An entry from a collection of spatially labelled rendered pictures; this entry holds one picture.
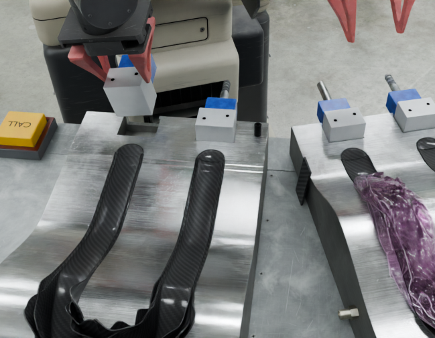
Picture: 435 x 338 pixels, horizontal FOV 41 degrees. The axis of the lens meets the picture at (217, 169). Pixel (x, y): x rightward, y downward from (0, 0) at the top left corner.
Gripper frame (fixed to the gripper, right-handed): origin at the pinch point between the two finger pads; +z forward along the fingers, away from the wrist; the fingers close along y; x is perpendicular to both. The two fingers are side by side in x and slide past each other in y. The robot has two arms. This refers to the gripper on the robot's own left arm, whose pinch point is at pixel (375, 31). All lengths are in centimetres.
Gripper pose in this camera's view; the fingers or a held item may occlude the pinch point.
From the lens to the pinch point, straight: 80.2
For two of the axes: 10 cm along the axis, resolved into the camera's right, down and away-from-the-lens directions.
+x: -2.0, -3.0, 9.3
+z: 1.5, 9.3, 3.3
